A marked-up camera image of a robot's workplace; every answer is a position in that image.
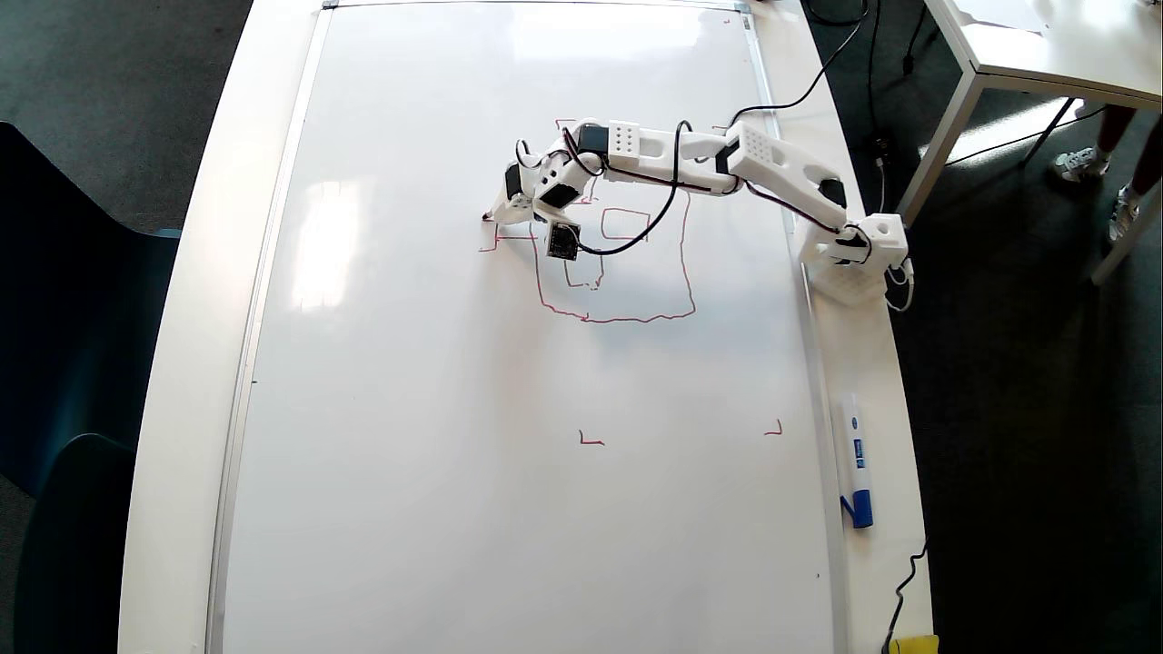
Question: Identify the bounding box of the white sneaker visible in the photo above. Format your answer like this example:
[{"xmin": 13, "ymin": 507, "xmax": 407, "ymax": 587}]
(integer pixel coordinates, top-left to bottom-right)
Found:
[
  {"xmin": 1054, "ymin": 147, "xmax": 1109, "ymax": 181},
  {"xmin": 1108, "ymin": 186, "xmax": 1141, "ymax": 242}
]

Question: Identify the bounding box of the black hanging cable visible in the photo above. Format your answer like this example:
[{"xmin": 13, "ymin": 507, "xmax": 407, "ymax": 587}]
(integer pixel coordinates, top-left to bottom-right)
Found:
[{"xmin": 900, "ymin": 0, "xmax": 928, "ymax": 75}]

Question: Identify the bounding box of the thin white base cable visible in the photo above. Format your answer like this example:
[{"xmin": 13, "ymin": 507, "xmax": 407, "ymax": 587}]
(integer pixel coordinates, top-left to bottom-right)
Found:
[{"xmin": 886, "ymin": 259, "xmax": 915, "ymax": 312}]

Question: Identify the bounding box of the thin black floor cable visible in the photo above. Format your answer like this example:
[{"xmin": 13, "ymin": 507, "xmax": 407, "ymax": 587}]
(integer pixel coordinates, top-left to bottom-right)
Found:
[{"xmin": 945, "ymin": 104, "xmax": 1114, "ymax": 167}]

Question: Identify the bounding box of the white side table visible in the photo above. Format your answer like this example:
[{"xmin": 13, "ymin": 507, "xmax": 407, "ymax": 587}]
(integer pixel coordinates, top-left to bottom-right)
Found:
[{"xmin": 909, "ymin": 0, "xmax": 1163, "ymax": 282}]

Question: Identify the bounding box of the black cable with yellow plug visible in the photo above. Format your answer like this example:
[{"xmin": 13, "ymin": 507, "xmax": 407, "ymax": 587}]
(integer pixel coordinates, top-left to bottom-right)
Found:
[{"xmin": 880, "ymin": 540, "xmax": 928, "ymax": 654}]

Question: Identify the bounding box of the dark blue chair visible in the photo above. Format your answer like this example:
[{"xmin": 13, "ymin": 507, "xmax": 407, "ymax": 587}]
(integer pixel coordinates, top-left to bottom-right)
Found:
[{"xmin": 0, "ymin": 123, "xmax": 183, "ymax": 496}]

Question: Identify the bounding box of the black camera cable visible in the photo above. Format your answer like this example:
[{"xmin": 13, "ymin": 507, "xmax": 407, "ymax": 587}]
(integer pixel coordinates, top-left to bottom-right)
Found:
[{"xmin": 577, "ymin": 120, "xmax": 696, "ymax": 256}]

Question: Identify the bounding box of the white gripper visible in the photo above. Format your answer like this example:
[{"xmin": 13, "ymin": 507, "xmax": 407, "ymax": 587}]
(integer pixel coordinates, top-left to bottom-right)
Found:
[{"xmin": 489, "ymin": 150, "xmax": 602, "ymax": 226}]

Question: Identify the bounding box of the large whiteboard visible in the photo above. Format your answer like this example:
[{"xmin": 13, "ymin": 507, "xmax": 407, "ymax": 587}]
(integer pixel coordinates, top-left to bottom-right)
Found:
[{"xmin": 207, "ymin": 0, "xmax": 846, "ymax": 654}]

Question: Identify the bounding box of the blue and white marker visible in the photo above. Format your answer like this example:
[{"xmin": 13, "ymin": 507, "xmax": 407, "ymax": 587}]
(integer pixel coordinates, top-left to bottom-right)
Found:
[{"xmin": 836, "ymin": 392, "xmax": 875, "ymax": 530}]

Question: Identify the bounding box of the black looped floor cable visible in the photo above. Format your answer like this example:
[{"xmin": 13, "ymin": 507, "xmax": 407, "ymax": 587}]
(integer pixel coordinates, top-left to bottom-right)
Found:
[{"xmin": 727, "ymin": 0, "xmax": 887, "ymax": 187}]

